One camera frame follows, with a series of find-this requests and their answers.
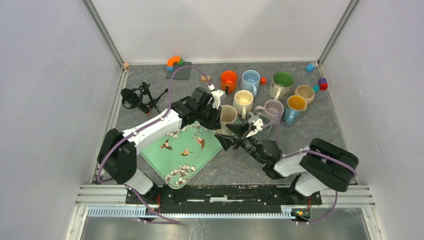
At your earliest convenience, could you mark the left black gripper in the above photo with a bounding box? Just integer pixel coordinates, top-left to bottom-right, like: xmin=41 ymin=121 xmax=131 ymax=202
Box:
xmin=196 ymin=102 xmax=222 ymax=131

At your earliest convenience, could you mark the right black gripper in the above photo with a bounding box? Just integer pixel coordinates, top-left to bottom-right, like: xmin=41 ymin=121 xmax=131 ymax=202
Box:
xmin=214 ymin=121 xmax=265 ymax=165

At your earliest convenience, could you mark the cream paisley mug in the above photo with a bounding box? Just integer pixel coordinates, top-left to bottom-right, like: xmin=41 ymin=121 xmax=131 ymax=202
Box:
xmin=219 ymin=105 xmax=238 ymax=135

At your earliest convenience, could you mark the grey mug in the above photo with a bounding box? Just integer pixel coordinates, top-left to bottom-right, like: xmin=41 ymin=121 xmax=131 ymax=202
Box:
xmin=248 ymin=112 xmax=272 ymax=141

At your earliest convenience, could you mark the orange mug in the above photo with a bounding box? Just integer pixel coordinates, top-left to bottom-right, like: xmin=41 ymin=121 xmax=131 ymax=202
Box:
xmin=220 ymin=70 xmax=238 ymax=94

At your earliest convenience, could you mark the mauve mug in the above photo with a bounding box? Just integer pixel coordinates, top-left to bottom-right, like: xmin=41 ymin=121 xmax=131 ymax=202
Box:
xmin=253 ymin=99 xmax=285 ymax=126

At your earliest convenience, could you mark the light blue ribbed mug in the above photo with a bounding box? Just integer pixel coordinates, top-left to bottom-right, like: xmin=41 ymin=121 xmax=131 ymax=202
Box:
xmin=240 ymin=69 xmax=261 ymax=97

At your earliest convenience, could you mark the blue tan small mug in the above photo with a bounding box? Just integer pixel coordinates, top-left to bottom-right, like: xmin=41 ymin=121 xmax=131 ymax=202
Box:
xmin=282 ymin=95 xmax=308 ymax=126

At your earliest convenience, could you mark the floral cream mug green inside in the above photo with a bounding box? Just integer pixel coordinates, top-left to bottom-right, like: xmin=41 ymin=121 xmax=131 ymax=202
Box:
xmin=269 ymin=71 xmax=295 ymax=101

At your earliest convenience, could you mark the tan ceramic mug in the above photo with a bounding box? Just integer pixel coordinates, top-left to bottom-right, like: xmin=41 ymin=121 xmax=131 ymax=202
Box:
xmin=294 ymin=85 xmax=315 ymax=105

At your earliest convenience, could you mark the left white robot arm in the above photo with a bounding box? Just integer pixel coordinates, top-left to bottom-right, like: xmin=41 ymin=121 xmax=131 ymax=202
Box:
xmin=97 ymin=85 xmax=226 ymax=204

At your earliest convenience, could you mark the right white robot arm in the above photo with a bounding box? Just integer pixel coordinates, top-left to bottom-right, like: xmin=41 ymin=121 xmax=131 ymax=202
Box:
xmin=214 ymin=120 xmax=359 ymax=204

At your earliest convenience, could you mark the brown wooden block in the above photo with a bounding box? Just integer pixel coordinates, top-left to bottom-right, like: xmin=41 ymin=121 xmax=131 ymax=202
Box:
xmin=200 ymin=76 xmax=212 ymax=83

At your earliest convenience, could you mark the orange curved block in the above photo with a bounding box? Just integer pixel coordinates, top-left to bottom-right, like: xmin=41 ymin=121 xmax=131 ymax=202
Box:
xmin=166 ymin=56 xmax=184 ymax=72

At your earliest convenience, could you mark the green floral tray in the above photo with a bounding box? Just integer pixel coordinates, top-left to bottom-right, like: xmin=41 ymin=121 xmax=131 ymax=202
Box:
xmin=140 ymin=121 xmax=234 ymax=189

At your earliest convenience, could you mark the teal block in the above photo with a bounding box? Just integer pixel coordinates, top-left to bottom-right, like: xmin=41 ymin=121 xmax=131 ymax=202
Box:
xmin=312 ymin=85 xmax=321 ymax=93

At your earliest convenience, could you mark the blue block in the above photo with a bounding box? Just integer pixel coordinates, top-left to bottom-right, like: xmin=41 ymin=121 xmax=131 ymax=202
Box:
xmin=305 ymin=62 xmax=317 ymax=72

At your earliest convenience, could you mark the purple red block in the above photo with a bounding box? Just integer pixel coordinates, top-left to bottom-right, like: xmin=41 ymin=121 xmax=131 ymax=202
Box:
xmin=318 ymin=77 xmax=328 ymax=91

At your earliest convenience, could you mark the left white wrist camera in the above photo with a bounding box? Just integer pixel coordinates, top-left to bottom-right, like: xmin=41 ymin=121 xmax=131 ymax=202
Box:
xmin=207 ymin=84 xmax=226 ymax=110

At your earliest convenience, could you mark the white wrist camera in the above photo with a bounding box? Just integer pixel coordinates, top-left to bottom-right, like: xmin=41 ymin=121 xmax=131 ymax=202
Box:
xmin=207 ymin=84 xmax=226 ymax=110
xmin=246 ymin=115 xmax=264 ymax=138

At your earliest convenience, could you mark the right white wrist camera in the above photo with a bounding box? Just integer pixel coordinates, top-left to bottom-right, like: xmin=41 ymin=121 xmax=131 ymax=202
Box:
xmin=246 ymin=115 xmax=264 ymax=138

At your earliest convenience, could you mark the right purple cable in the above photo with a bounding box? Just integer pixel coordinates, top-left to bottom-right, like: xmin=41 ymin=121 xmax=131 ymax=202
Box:
xmin=261 ymin=114 xmax=357 ymax=226

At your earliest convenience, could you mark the black mounting base rail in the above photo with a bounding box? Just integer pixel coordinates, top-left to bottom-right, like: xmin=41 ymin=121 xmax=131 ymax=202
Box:
xmin=125 ymin=184 xmax=323 ymax=214

